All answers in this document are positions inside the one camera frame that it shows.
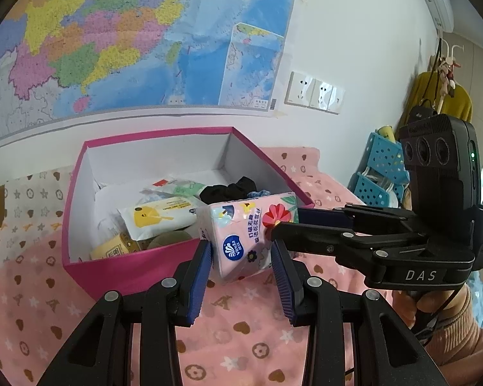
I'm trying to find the blue checkered scrunchie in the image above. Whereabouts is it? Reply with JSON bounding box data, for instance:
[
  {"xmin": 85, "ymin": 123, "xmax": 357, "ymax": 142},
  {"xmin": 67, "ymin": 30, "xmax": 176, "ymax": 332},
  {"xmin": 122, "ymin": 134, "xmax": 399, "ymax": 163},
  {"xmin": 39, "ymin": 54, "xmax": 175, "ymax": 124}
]
[{"xmin": 247, "ymin": 190, "xmax": 271, "ymax": 199}]

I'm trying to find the blue perforated basket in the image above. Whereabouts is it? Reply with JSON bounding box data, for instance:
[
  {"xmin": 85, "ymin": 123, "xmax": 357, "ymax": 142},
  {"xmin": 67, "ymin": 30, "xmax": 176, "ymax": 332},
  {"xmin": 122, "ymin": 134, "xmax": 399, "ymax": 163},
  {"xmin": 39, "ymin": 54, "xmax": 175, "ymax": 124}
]
[{"xmin": 348, "ymin": 132, "xmax": 410, "ymax": 207}]

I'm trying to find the black hanging bag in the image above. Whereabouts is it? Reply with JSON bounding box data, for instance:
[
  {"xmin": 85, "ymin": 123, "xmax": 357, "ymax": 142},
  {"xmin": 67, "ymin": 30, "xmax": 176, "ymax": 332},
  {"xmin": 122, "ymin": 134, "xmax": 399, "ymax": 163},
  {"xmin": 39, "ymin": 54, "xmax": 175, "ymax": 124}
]
[{"xmin": 407, "ymin": 106, "xmax": 438, "ymax": 124}]

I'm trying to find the pink patterned bedsheet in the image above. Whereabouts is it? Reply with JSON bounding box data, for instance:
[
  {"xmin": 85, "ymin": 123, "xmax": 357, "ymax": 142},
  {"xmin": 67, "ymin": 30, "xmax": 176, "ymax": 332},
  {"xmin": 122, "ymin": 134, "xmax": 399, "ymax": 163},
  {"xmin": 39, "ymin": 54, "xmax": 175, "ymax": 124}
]
[{"xmin": 0, "ymin": 145, "xmax": 400, "ymax": 386}]

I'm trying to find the black scrunchie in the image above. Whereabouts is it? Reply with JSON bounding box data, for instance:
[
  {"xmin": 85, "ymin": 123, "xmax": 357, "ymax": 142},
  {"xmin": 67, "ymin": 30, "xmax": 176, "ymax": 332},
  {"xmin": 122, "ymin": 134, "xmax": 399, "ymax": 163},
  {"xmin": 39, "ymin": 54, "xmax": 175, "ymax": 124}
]
[{"xmin": 199, "ymin": 176, "xmax": 256, "ymax": 205}]

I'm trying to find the pink flower tissue pack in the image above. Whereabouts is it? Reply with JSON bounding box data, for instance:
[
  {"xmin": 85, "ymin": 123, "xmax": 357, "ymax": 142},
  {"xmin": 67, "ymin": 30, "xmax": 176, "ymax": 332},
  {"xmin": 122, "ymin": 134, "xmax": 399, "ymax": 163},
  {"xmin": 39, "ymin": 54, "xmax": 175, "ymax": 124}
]
[{"xmin": 197, "ymin": 192, "xmax": 298, "ymax": 284}]

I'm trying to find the colourful wall map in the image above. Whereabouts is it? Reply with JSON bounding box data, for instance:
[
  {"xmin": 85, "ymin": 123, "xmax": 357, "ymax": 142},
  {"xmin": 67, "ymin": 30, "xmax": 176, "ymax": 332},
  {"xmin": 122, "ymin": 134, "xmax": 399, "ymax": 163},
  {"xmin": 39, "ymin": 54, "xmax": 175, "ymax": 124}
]
[{"xmin": 0, "ymin": 0, "xmax": 295, "ymax": 140}]

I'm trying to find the person right hand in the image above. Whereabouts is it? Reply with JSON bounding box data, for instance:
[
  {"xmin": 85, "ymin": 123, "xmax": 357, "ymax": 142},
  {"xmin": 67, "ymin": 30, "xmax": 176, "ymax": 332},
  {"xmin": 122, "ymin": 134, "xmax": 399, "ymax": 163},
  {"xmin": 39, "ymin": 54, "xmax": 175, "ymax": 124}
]
[{"xmin": 393, "ymin": 286, "xmax": 473, "ymax": 328}]

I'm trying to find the red green cotton swab bag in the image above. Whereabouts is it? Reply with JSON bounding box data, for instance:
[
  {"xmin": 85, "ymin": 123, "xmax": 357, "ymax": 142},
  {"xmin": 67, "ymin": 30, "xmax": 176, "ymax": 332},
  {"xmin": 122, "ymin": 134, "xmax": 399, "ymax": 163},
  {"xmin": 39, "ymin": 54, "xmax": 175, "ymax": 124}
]
[{"xmin": 140, "ymin": 178, "xmax": 206, "ymax": 201}]

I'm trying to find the white patterned pillow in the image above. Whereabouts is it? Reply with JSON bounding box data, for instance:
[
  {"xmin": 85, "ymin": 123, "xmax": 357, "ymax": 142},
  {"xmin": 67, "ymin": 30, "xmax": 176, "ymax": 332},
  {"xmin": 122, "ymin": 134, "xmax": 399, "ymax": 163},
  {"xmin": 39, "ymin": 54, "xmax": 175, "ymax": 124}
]
[{"xmin": 0, "ymin": 166, "xmax": 73, "ymax": 267}]

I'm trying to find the yellow duck wipes pack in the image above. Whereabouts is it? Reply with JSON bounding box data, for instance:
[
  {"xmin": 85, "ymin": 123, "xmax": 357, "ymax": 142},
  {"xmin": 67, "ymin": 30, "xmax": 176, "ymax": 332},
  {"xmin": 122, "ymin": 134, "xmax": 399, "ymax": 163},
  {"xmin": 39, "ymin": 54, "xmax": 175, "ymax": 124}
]
[{"xmin": 120, "ymin": 196, "xmax": 204, "ymax": 241}]

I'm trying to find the pink cardboard box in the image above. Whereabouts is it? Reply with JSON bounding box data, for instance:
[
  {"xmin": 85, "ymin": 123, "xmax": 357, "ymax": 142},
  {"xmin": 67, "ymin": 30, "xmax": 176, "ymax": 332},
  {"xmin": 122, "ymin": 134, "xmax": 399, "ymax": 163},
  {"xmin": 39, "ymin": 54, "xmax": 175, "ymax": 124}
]
[{"xmin": 62, "ymin": 127, "xmax": 312, "ymax": 298}]

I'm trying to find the yellow hanging garment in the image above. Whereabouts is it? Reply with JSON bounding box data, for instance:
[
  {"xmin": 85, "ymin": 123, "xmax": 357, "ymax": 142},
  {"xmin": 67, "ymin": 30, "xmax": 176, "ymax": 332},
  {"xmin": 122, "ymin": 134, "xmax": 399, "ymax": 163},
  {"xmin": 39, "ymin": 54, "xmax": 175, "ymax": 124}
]
[{"xmin": 395, "ymin": 71, "xmax": 473, "ymax": 139}]

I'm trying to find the white wall socket panel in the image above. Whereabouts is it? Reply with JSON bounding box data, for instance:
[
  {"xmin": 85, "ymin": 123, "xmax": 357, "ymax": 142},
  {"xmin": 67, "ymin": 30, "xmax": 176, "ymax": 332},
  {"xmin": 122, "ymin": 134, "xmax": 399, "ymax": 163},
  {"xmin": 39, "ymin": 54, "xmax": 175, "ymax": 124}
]
[{"xmin": 284, "ymin": 71, "xmax": 346, "ymax": 114}]

